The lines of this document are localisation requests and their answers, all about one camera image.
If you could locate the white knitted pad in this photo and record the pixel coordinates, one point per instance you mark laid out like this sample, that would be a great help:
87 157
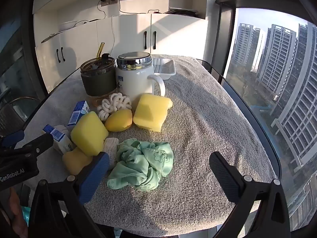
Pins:
111 146

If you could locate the white plastic tray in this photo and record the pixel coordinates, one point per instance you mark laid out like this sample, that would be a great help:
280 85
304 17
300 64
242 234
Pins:
166 68

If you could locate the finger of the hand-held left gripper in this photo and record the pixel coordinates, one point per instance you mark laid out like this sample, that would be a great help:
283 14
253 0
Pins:
37 145
12 138

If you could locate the yellow glass straw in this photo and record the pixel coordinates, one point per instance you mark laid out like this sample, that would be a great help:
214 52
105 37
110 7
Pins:
101 49

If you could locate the blue and white carton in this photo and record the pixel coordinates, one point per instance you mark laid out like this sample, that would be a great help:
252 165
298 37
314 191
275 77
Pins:
58 135
79 111

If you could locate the dark glass cup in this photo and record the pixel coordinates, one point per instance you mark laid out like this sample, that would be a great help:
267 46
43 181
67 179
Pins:
99 81

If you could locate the white lower cabinet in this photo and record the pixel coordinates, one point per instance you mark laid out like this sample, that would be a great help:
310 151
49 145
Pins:
173 37

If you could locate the white chenille scrunchie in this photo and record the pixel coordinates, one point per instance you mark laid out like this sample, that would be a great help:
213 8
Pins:
114 104

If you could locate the tall apartment building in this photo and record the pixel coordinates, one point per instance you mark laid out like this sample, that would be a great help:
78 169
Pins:
275 54

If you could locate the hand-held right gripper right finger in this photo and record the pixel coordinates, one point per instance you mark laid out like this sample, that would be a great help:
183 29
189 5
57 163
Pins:
223 176

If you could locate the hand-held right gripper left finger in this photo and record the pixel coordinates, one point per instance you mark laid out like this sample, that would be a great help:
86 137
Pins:
95 176

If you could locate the green cloth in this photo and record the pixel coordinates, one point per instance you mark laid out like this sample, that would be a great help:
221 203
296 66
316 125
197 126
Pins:
141 163

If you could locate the large yellow sponge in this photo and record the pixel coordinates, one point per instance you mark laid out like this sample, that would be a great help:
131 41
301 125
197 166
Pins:
151 111

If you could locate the yellow lemon-shaped sponge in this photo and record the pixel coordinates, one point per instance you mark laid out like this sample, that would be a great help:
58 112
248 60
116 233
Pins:
118 121

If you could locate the small red item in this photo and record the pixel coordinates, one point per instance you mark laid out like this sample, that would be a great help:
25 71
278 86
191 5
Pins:
154 11

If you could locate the dark bag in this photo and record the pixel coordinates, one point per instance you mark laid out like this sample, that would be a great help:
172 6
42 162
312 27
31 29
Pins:
184 10

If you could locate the metal frame chair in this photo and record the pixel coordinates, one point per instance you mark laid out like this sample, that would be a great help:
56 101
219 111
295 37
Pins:
14 111

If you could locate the wall outlet with plug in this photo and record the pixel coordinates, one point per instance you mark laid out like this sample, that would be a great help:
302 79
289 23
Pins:
105 3

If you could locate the twin-top apartment building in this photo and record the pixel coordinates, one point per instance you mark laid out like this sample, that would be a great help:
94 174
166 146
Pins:
245 44

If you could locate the white mug with chrome lid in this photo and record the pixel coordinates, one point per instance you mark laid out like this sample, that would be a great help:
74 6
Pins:
133 81

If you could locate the yellow square sponge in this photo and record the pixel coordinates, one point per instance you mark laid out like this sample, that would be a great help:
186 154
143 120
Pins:
89 133

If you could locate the orange-yellow sponge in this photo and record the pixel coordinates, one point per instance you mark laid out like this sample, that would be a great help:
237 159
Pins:
75 161

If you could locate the dark window frame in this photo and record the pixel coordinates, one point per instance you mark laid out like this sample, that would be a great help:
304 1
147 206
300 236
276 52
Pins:
224 42

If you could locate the person's left hand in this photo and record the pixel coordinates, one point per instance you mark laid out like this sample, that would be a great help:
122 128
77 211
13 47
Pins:
16 203

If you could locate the grey flat object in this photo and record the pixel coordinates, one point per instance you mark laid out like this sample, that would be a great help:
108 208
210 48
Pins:
49 37

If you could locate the teal object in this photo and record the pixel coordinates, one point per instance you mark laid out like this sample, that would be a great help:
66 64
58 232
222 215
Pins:
25 215

